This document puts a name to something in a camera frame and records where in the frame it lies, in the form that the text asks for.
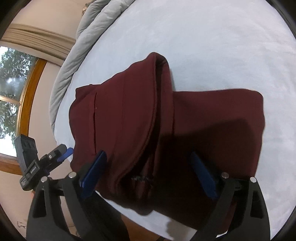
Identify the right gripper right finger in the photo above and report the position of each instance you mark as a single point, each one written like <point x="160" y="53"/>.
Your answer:
<point x="240" y="212"/>

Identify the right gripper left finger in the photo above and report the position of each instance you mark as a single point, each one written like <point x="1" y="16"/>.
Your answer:
<point x="46" y="219"/>

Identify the maroon pants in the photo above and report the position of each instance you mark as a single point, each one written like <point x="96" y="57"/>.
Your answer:
<point x="165" y="149"/>

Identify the wooden framed window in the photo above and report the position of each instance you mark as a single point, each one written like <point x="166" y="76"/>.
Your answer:
<point x="20" y="75"/>

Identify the beige curtain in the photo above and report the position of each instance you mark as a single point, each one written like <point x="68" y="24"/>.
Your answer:
<point x="41" y="43"/>

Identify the grey quilted blanket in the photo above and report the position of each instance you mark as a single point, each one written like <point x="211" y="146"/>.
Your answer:
<point x="97" y="18"/>

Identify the white bed sheet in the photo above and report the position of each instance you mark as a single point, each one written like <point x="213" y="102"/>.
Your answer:
<point x="211" y="45"/>

